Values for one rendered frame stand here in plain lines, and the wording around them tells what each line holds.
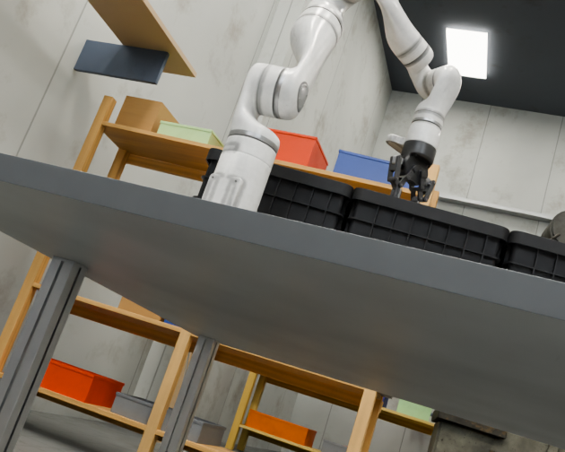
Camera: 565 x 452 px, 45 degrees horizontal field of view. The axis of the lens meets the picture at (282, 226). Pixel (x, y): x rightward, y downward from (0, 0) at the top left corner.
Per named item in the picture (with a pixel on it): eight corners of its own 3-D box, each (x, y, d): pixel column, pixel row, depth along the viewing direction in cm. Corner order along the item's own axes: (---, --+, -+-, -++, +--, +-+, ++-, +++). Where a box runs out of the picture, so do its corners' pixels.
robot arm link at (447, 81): (453, 130, 155) (426, 137, 162) (470, 72, 159) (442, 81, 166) (431, 116, 151) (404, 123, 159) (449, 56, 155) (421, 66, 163)
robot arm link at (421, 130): (406, 160, 165) (413, 137, 166) (445, 155, 156) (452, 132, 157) (383, 142, 159) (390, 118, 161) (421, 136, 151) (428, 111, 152)
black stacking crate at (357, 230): (496, 290, 124) (510, 231, 126) (336, 244, 128) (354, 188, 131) (460, 325, 161) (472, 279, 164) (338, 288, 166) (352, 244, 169)
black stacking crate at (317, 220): (334, 243, 129) (352, 188, 131) (187, 201, 133) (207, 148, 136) (336, 288, 166) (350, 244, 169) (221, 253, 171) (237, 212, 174)
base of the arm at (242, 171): (230, 231, 111) (264, 138, 116) (184, 221, 115) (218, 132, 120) (253, 250, 119) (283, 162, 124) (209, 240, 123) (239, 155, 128)
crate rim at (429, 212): (508, 240, 126) (512, 228, 126) (351, 196, 131) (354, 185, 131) (470, 286, 164) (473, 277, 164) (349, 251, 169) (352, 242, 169)
